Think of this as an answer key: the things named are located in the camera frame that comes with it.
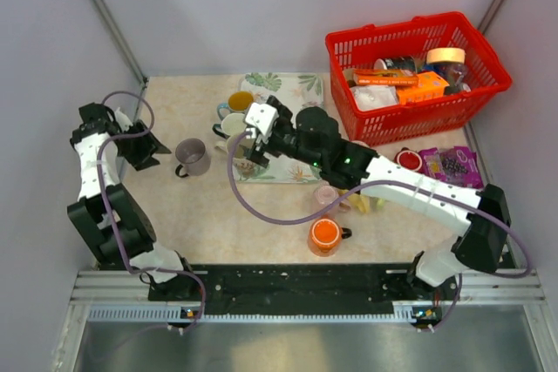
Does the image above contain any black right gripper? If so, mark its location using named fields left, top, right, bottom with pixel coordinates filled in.
left=242, top=98, right=325, bottom=170

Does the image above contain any cream floral mug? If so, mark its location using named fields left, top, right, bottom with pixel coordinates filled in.
left=215, top=134, right=263, bottom=181

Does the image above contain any dark green mug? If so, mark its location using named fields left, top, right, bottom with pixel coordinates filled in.
left=212, top=113, right=247, bottom=139

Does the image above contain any lilac purple mug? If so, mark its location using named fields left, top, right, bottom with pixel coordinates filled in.
left=174, top=138, right=211, bottom=179

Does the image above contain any light blue butterfly mug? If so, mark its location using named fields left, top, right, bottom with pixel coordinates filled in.
left=216, top=91, right=255, bottom=120

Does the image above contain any orange mug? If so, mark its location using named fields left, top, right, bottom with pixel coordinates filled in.
left=307, top=217, right=352, bottom=257

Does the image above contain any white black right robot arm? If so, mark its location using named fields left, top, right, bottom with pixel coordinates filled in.
left=244, top=96, right=510, bottom=299

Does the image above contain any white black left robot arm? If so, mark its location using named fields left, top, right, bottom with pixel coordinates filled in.
left=67, top=103, right=200, bottom=301

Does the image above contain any pale pink faceted mug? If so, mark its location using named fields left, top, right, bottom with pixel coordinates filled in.
left=312, top=185, right=350, bottom=218

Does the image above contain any pink ghost pattern mug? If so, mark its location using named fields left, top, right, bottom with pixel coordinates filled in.
left=351, top=140, right=370, bottom=148

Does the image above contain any yellow mug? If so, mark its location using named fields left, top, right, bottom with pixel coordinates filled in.
left=340, top=194, right=371, bottom=214

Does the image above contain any red mug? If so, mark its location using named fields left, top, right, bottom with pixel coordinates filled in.
left=394, top=147, right=424, bottom=172

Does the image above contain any floral white serving tray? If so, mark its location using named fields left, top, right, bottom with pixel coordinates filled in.
left=233, top=72, right=324, bottom=184

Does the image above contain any white plastic bag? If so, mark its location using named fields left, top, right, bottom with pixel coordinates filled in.
left=350, top=85, right=398, bottom=112

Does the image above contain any orange rectangular box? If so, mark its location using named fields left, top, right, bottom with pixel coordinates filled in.
left=353, top=69, right=419, bottom=87

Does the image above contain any red plastic basket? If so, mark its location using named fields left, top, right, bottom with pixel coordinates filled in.
left=325, top=11, right=512, bottom=145

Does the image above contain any black printed can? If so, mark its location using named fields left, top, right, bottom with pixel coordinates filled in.
left=373, top=56, right=417, bottom=73

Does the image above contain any orange snack box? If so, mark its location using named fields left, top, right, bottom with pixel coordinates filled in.
left=397, top=71, right=449, bottom=105

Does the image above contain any purple snack packet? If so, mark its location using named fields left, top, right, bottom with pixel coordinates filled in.
left=418, top=146, right=484, bottom=189

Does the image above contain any masking tape roll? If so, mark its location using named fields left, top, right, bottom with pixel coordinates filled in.
left=425, top=47, right=466, bottom=64

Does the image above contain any clear plastic bottle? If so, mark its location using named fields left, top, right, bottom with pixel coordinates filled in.
left=437, top=63, right=471, bottom=96

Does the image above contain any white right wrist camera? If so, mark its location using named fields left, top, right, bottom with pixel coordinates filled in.
left=244, top=103, right=279, bottom=140

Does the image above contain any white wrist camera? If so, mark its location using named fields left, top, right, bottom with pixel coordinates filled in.
left=114, top=107, right=133, bottom=132
left=244, top=103, right=279, bottom=140

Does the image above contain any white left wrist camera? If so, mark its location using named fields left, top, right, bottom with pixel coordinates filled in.
left=114, top=107, right=133, bottom=132

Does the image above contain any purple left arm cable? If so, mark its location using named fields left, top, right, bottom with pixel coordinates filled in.
left=95, top=91, right=207, bottom=334

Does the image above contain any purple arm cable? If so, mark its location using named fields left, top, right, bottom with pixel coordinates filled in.
left=226, top=127, right=533, bottom=332
left=95, top=91, right=207, bottom=334

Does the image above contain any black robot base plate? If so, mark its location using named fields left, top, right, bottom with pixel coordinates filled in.
left=148, top=263, right=456, bottom=315

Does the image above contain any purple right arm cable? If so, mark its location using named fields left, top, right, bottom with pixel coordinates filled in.
left=226, top=127, right=533, bottom=332

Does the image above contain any aluminium rail frame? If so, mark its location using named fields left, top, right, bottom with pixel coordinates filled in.
left=52, top=264, right=557, bottom=371

